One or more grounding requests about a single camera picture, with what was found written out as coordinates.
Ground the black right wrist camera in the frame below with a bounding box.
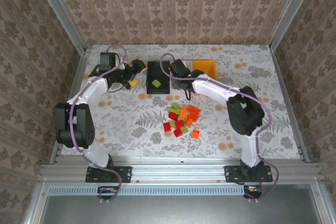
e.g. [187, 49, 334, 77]
[169, 59, 192, 78]

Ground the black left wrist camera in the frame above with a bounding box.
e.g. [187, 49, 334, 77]
[99, 52, 117, 67]

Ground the grey slotted cable duct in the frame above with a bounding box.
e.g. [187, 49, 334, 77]
[48, 185, 245, 196]

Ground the aluminium frame post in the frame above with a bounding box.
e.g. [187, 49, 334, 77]
[30, 0, 88, 53]
[269, 0, 321, 50]

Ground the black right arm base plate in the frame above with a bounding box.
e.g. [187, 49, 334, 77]
[224, 165, 274, 183]

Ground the black plastic bin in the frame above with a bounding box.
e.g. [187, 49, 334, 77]
[146, 60, 171, 95]

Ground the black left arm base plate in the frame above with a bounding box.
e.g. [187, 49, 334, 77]
[86, 165, 132, 183]

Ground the aluminium front rail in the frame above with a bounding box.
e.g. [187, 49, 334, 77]
[38, 155, 322, 183]

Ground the grey metal plate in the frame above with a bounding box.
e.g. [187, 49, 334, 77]
[40, 184, 325, 224]

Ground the orange plastic bin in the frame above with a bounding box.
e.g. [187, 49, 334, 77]
[192, 59, 219, 81]

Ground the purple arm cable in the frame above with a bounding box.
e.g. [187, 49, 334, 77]
[160, 52, 280, 201]
[68, 45, 129, 205]

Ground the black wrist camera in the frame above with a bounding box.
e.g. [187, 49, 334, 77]
[99, 52, 117, 67]
[169, 59, 192, 78]

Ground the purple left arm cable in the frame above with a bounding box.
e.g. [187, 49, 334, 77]
[68, 45, 129, 205]

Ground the floral table cover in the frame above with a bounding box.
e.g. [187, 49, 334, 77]
[61, 44, 301, 159]

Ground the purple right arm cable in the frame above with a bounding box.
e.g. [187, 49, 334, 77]
[160, 52, 280, 201]

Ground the aluminium side rail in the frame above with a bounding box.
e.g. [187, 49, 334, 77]
[49, 48, 92, 164]
[270, 49, 311, 163]

